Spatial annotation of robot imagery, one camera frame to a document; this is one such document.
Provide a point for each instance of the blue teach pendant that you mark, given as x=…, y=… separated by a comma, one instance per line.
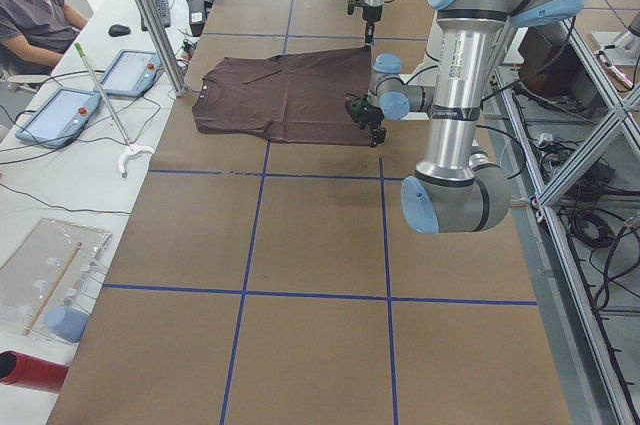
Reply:
x=131, y=73
x=61, y=119

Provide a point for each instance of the clear plastic bag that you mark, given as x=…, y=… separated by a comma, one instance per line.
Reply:
x=29, y=271

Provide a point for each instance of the black computer mouse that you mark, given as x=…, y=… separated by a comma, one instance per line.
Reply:
x=118, y=30

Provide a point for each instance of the wooden stick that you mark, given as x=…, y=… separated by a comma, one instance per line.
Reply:
x=51, y=289

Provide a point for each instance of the seated person grey shirt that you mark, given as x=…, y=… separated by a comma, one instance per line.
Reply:
x=35, y=34

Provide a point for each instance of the blue cup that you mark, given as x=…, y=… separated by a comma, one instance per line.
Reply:
x=66, y=323

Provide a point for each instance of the brown paper table cover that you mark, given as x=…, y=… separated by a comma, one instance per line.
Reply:
x=260, y=283

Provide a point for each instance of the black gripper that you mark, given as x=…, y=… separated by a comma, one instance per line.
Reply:
x=372, y=118
x=370, y=14

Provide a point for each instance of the grey reacher grabber tool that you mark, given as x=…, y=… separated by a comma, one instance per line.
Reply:
x=130, y=149

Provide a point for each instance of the near blue teach pendant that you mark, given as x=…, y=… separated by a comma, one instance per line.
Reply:
x=61, y=119

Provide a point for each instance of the dark brown t-shirt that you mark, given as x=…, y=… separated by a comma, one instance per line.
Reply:
x=294, y=98

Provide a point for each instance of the red cylinder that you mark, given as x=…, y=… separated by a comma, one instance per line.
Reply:
x=26, y=371

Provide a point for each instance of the far blue teach pendant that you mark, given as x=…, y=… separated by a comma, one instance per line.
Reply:
x=131, y=73

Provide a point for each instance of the black keyboard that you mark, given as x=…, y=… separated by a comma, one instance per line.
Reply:
x=163, y=9

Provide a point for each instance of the aluminium frame post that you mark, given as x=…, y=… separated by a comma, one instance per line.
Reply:
x=162, y=45

